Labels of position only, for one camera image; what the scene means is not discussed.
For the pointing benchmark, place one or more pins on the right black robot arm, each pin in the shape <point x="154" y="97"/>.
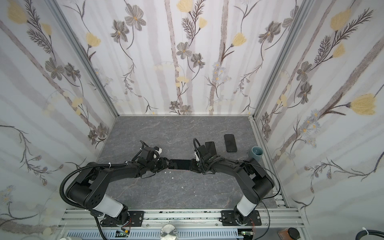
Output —
<point x="254" y="180"/>

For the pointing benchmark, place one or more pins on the brown box black cap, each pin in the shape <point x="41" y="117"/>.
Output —
<point x="289" y="234"/>

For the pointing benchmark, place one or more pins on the white ventilated cable duct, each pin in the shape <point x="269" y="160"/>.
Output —
<point x="155" y="234"/>

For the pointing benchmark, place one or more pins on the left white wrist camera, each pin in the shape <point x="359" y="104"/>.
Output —
<point x="158" y="150"/>

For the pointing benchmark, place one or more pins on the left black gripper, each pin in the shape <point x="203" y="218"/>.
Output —
<point x="164" y="165"/>

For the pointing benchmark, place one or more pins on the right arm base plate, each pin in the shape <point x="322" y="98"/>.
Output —
<point x="234" y="218"/>

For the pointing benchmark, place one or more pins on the light blue phone case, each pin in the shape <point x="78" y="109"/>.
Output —
<point x="211" y="147"/>

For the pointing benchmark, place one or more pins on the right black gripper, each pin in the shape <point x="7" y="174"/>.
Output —
<point x="196" y="165"/>

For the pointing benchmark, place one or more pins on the pink phone case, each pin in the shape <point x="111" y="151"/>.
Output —
<point x="180" y="165"/>

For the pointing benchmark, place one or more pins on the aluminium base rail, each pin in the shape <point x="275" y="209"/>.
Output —
<point x="273" y="221"/>

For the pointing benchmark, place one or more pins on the teal ceramic cup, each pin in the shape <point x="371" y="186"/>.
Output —
<point x="256" y="153"/>

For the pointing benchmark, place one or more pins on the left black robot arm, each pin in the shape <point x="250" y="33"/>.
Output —
<point x="86" y="187"/>

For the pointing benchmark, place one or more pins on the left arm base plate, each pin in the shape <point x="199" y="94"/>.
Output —
<point x="132" y="218"/>

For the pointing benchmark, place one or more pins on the black corrugated hose corner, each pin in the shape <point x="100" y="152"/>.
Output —
<point x="365" y="232"/>

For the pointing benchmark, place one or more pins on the black phone case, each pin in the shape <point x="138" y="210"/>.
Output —
<point x="230" y="143"/>

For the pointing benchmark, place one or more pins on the round silver knob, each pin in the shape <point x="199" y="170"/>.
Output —
<point x="169" y="232"/>

